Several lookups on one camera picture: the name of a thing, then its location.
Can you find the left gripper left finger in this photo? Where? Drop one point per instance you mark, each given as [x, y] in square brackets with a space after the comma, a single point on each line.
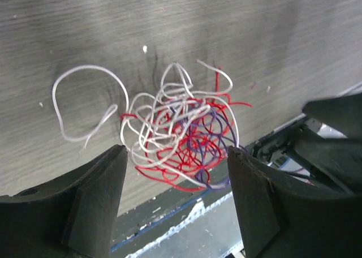
[70, 216]

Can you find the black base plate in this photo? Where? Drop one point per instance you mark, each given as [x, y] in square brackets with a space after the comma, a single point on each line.
[145, 223]

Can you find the white slotted cable duct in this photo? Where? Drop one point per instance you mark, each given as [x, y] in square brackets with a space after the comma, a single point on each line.
[211, 231]

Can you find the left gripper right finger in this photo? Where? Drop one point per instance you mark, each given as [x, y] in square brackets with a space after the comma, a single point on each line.
[280, 216]

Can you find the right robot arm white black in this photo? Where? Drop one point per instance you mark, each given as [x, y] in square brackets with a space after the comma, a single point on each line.
[326, 141]

